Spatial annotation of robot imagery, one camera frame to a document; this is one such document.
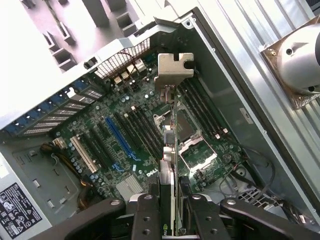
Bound silver chipset heatsink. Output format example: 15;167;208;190
115;173;144;201

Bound metal socket cover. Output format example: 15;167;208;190
178;135;219;174

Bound blue expansion slot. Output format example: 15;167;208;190
104;116;138;161

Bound white expansion slot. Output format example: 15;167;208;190
69;135;100;174

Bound green motherboard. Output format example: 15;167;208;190
51;56;250;201

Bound grey power supply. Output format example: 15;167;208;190
0;151;55;240

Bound open grey PC case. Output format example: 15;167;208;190
0;6;320;240

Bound grey parts rack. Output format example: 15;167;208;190
18;0;157;75

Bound yellow black power wires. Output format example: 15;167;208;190
39;140;98;211

